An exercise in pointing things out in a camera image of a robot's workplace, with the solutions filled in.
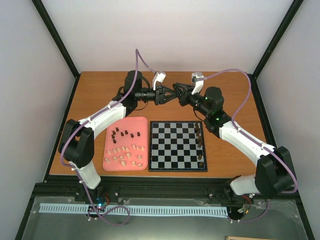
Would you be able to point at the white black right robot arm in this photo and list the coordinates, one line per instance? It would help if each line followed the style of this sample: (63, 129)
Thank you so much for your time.
(219, 123)

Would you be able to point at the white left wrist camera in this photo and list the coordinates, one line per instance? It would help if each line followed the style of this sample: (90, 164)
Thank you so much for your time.
(158, 78)

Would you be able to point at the dark chess pawn tray edge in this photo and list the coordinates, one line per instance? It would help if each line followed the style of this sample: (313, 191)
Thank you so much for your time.
(200, 164)

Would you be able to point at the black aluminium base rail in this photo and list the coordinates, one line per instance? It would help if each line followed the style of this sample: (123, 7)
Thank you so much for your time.
(114, 189)

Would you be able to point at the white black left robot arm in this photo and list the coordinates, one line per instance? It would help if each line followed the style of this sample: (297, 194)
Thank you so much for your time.
(77, 143)

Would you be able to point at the black aluminium frame post left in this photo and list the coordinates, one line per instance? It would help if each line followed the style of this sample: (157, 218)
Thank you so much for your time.
(44, 15)

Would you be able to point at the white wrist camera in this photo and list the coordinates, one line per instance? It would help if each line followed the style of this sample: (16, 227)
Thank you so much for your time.
(158, 78)
(197, 78)

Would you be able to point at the light blue slotted cable duct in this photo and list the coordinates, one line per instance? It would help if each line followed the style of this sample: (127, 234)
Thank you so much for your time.
(136, 210)

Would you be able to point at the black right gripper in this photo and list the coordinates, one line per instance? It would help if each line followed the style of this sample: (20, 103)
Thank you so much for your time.
(183, 96)

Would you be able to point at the black aluminium frame post right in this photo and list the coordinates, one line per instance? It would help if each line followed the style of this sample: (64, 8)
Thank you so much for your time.
(280, 31)

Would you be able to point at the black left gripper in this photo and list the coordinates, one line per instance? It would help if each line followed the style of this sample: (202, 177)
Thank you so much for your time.
(160, 95)

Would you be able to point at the black white chessboard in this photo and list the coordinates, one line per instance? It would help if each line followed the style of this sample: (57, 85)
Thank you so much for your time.
(173, 147)

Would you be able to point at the black aluminium frame post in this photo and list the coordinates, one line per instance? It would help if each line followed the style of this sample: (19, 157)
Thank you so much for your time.
(280, 31)
(44, 15)

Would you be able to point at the pink plastic tray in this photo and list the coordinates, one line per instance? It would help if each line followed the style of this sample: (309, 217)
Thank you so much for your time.
(133, 151)

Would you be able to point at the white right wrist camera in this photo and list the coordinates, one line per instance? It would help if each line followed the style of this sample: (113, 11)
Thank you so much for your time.
(197, 78)

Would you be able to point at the black side frame rail right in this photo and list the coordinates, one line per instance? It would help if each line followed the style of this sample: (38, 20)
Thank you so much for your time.
(265, 125)

